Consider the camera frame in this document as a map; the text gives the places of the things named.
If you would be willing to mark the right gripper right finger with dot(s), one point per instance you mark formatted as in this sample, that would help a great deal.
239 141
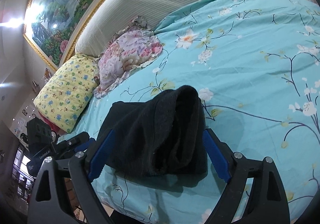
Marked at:
267 202

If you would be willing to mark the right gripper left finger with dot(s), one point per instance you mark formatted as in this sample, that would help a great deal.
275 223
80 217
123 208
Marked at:
49 201

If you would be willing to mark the black knit pants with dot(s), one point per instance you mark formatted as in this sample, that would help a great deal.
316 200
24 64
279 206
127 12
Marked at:
158 137

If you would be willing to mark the red cloth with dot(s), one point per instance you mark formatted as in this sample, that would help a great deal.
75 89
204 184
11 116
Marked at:
53 127

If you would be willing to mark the yellow cartoon print pillow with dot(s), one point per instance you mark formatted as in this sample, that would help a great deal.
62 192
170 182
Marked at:
67 93

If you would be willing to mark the pink floral pillow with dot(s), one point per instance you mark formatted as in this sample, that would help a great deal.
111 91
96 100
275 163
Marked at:
129 50

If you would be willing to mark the gold framed landscape painting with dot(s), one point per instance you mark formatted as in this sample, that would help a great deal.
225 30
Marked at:
51 27

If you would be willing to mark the turquoise floral bed cover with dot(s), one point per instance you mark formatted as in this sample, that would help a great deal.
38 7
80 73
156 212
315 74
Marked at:
255 66

